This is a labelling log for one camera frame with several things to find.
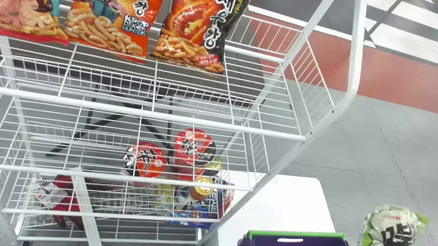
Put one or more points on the white slab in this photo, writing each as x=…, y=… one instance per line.
x=276, y=201

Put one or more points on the blue snack packet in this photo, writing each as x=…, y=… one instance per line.
x=208, y=211

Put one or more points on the yellow can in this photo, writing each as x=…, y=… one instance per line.
x=202, y=187

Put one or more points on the red noodle cup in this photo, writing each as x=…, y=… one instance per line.
x=147, y=160
x=193, y=147

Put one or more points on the black snack packet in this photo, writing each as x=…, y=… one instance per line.
x=198, y=20

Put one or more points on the dark red snack packet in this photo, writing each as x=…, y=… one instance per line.
x=68, y=196

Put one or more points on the orange snack packet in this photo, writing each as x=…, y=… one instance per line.
x=112, y=5

